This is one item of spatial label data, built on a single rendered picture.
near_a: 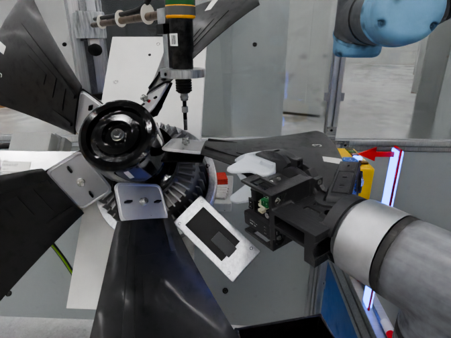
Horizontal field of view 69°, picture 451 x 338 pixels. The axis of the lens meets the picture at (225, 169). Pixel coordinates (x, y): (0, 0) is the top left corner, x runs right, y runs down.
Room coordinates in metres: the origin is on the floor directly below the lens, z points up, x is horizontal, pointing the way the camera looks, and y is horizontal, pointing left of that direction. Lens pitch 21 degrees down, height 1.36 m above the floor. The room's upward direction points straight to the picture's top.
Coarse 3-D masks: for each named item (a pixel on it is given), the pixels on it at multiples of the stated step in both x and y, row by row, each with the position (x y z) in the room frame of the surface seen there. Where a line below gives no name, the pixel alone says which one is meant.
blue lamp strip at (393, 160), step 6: (396, 150) 0.51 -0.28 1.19; (396, 156) 0.50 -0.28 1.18; (390, 162) 0.52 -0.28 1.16; (396, 162) 0.50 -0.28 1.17; (390, 168) 0.52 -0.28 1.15; (390, 174) 0.51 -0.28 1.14; (390, 180) 0.51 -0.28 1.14; (390, 186) 0.50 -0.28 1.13; (384, 192) 0.52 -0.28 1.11; (390, 192) 0.50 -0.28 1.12; (384, 198) 0.52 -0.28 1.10; (366, 288) 0.52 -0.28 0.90; (366, 294) 0.51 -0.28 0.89; (366, 300) 0.51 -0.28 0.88; (366, 306) 0.50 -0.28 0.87
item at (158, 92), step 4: (164, 84) 0.58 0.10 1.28; (168, 84) 0.57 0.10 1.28; (160, 88) 0.59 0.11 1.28; (164, 88) 0.57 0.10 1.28; (152, 92) 0.62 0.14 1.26; (156, 92) 0.60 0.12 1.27; (160, 92) 0.56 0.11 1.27; (148, 96) 0.63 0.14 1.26; (152, 96) 0.60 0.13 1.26; (160, 96) 0.56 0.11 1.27; (152, 100) 0.58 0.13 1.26; (156, 100) 0.55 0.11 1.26; (148, 104) 0.58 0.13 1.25; (152, 104) 0.56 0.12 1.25; (156, 104) 0.55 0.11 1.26; (148, 108) 0.56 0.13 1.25; (152, 108) 0.54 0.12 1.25
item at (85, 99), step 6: (84, 96) 0.57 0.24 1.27; (90, 96) 0.56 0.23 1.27; (84, 102) 0.57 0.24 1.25; (90, 102) 0.56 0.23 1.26; (96, 102) 0.56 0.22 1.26; (78, 108) 0.58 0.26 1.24; (84, 108) 0.57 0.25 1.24; (78, 114) 0.58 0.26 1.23; (84, 114) 0.58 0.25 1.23; (78, 120) 0.59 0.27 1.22; (78, 126) 0.59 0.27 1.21; (78, 132) 0.59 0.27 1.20
